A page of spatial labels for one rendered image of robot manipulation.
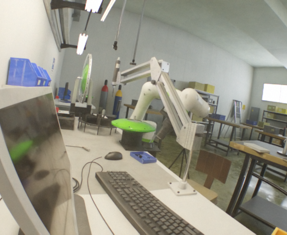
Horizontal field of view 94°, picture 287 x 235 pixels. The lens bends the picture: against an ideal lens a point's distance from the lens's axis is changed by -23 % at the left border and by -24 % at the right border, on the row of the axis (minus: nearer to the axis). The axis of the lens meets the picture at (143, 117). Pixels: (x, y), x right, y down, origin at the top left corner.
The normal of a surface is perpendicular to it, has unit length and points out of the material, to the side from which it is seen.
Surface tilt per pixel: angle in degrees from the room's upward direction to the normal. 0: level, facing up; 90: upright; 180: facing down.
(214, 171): 90
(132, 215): 9
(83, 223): 0
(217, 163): 90
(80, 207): 0
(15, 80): 92
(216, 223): 0
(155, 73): 90
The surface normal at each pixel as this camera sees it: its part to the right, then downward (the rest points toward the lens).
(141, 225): 0.03, -0.98
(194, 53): 0.39, 0.17
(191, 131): -0.81, -0.07
